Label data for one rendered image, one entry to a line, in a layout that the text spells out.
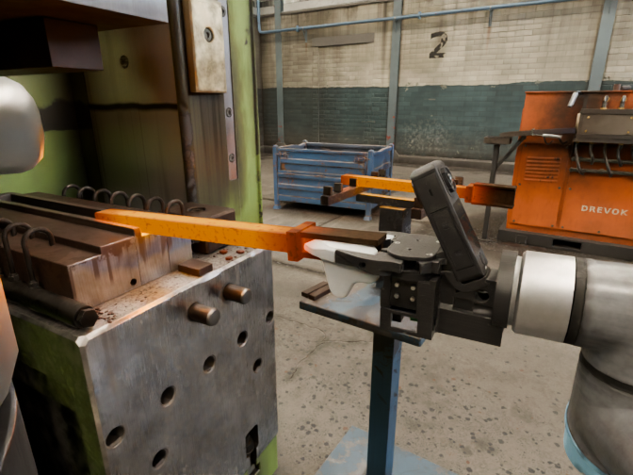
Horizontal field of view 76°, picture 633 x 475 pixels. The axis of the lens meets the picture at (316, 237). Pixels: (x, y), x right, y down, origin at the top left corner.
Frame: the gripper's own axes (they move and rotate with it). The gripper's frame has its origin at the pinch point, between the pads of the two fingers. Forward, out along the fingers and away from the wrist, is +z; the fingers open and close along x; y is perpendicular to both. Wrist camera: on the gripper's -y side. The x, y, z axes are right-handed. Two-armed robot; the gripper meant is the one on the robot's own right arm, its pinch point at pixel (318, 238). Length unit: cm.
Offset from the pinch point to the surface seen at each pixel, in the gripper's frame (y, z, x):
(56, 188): 3, 76, 15
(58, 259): 3.4, 30.5, -11.7
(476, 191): 4, -10, 53
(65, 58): -20.8, 37.1, -1.7
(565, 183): 51, -42, 346
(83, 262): 3.7, 27.6, -10.5
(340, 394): 102, 40, 91
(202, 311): 13.7, 19.2, 0.1
